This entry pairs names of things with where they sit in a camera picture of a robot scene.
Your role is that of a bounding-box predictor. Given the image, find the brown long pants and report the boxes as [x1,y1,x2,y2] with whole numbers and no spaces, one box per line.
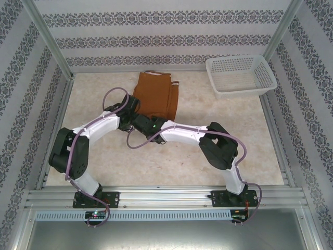
[133,71,180,122]

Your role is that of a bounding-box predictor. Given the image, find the white plastic basket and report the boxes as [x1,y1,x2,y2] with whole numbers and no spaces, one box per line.
[205,54,278,99]

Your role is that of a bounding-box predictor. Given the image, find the left small circuit board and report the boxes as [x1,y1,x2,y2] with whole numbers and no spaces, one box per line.
[85,211,108,219]

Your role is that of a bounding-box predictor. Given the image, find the grey metal sheet panel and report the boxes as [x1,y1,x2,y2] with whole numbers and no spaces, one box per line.
[24,220,317,250]

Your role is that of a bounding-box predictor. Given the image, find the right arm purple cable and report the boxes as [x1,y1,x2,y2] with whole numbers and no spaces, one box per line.
[126,124,262,226]

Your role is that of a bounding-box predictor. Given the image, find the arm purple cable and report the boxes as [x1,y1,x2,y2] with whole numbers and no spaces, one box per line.
[64,87,131,228]
[126,124,262,226]

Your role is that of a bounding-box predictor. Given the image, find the aluminium mounting rail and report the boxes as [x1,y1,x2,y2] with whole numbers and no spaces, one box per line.
[25,185,309,209]

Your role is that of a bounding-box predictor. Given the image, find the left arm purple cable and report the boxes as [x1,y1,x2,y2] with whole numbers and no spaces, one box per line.
[64,87,131,228]

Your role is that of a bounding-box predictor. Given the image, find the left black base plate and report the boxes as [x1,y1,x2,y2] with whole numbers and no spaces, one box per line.
[72,191,121,209]

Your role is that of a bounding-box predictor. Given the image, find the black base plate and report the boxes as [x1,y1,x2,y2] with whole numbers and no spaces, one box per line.
[211,189,260,208]
[72,191,121,209]

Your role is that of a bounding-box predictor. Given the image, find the slotted grey cable duct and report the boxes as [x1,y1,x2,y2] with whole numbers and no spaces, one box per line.
[35,209,233,222]

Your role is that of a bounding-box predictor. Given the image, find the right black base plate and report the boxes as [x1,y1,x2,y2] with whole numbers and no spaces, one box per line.
[211,189,260,208]

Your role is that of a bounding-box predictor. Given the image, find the aluminium frame post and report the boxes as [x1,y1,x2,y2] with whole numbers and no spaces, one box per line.
[263,0,306,62]
[22,0,73,78]

